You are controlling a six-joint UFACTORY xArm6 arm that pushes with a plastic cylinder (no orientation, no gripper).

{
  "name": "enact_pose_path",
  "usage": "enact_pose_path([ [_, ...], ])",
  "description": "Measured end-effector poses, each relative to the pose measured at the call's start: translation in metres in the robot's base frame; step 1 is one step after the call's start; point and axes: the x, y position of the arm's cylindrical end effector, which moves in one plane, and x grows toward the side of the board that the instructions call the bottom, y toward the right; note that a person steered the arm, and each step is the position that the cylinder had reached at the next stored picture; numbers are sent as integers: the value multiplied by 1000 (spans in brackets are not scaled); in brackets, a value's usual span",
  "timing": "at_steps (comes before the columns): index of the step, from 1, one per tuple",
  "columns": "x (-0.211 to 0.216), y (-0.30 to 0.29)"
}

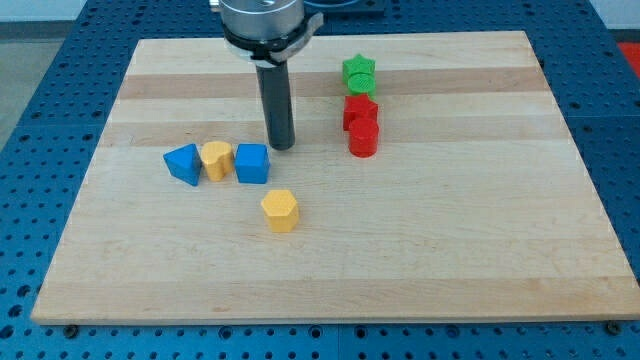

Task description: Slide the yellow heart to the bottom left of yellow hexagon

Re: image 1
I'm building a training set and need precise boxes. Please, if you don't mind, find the yellow heart block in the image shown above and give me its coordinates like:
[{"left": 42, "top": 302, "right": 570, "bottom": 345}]
[{"left": 200, "top": 141, "right": 235, "bottom": 182}]

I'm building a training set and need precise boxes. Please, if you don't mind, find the red cylinder block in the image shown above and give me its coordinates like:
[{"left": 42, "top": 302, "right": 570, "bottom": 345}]
[{"left": 349, "top": 118, "right": 380, "bottom": 158}]

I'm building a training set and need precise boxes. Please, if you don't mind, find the yellow hexagon block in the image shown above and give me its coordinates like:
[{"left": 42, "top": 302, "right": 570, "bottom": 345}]
[{"left": 261, "top": 189, "right": 299, "bottom": 233}]

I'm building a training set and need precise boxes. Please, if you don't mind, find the red star block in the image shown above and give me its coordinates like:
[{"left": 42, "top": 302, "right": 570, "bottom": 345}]
[{"left": 343, "top": 94, "right": 379, "bottom": 131}]

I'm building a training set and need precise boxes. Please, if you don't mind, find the blue triangle block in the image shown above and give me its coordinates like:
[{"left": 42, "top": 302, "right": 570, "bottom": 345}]
[{"left": 163, "top": 144, "right": 202, "bottom": 186}]

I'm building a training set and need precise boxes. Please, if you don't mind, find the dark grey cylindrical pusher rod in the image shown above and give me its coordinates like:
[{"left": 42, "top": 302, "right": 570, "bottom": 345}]
[{"left": 256, "top": 62, "right": 295, "bottom": 151}]

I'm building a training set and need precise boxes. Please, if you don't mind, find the wooden board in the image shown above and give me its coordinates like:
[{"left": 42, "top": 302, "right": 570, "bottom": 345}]
[{"left": 31, "top": 31, "right": 639, "bottom": 325}]

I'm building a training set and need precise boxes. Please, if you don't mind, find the green cylinder block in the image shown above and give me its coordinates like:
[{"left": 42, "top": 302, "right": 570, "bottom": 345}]
[{"left": 347, "top": 73, "right": 377, "bottom": 98}]

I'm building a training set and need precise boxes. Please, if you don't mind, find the blue cube block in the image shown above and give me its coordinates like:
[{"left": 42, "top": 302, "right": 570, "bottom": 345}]
[{"left": 234, "top": 143, "right": 270, "bottom": 184}]

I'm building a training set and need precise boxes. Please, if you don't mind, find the green star block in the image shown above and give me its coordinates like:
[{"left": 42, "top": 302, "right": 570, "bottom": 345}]
[{"left": 342, "top": 54, "right": 376, "bottom": 84}]

